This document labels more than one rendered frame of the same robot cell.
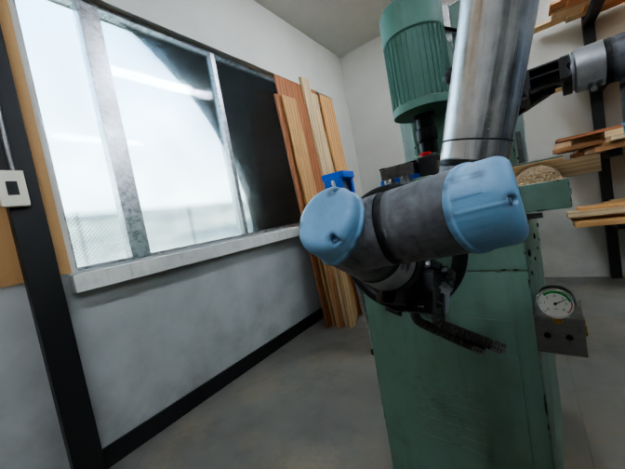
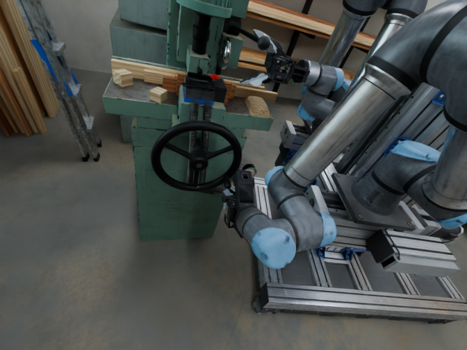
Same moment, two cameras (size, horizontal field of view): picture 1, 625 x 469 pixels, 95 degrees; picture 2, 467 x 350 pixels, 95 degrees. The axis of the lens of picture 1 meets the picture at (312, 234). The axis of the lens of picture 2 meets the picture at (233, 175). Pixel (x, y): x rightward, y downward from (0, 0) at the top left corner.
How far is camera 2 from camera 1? 0.53 m
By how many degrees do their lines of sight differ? 69
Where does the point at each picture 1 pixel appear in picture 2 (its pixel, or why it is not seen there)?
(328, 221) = (285, 257)
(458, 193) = (326, 239)
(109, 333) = not seen: outside the picture
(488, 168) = (334, 231)
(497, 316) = (219, 171)
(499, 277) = (228, 156)
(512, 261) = not seen: hidden behind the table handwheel
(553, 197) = (265, 126)
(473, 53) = (333, 151)
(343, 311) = (29, 118)
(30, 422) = not seen: outside the picture
